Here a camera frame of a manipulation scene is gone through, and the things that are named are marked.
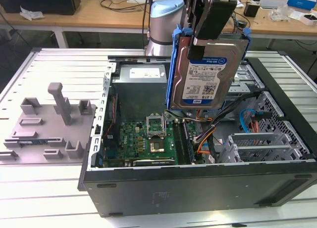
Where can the grey power supply unit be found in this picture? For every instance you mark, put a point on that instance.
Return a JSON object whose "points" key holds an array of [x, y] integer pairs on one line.
{"points": [[138, 94]]}

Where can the flat grey box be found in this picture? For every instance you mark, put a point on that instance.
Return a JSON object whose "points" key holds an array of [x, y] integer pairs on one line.
{"points": [[272, 3]]}

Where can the blue cardboard box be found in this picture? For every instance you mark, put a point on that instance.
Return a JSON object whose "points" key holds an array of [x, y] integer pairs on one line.
{"points": [[301, 1]]}

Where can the white open box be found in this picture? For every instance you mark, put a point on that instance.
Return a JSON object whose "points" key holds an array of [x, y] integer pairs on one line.
{"points": [[308, 19]]}

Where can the grey metal drive cage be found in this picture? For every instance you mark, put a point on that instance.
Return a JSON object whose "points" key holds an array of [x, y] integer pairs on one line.
{"points": [[247, 76]]}

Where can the large black box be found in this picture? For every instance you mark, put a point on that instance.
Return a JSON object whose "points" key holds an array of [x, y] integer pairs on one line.
{"points": [[49, 1]]}

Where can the green motherboard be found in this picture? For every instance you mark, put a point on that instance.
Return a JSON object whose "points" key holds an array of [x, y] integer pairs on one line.
{"points": [[133, 144]]}

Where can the black graphics card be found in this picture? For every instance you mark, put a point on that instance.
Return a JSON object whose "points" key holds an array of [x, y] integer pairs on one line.
{"points": [[153, 162]]}

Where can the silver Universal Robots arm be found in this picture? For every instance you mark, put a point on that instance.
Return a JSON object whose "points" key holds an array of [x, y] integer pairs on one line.
{"points": [[163, 22]]}

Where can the wooden desk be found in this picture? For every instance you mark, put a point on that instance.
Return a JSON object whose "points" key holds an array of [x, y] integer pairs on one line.
{"points": [[74, 20]]}

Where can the green RAM stick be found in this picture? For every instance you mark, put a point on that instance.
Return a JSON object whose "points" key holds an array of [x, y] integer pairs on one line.
{"points": [[28, 142]]}

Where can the grey plastic parts rack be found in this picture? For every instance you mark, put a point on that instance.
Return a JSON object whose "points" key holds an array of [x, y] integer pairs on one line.
{"points": [[49, 136]]}

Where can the dark RAM stick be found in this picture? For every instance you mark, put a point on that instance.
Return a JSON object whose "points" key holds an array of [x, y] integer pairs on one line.
{"points": [[188, 141]]}

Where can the CPU socket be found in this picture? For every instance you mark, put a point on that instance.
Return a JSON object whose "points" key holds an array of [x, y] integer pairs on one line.
{"points": [[158, 146]]}

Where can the white crumpled plastic wrap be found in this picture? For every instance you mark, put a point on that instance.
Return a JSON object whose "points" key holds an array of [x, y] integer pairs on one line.
{"points": [[31, 14]]}

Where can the black RAM slot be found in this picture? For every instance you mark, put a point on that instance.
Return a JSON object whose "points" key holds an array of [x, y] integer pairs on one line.
{"points": [[178, 141]]}

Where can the black open PC case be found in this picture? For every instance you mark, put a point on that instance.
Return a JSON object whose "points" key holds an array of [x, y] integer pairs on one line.
{"points": [[173, 188]]}

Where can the grey metal disk bay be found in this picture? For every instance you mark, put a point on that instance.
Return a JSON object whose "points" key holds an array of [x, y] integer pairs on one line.
{"points": [[257, 146]]}

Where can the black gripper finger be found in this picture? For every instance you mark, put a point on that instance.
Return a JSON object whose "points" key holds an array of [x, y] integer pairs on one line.
{"points": [[198, 51], [191, 5]]}

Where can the hard disk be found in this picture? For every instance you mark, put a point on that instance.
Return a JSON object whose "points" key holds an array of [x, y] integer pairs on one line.
{"points": [[205, 84]]}

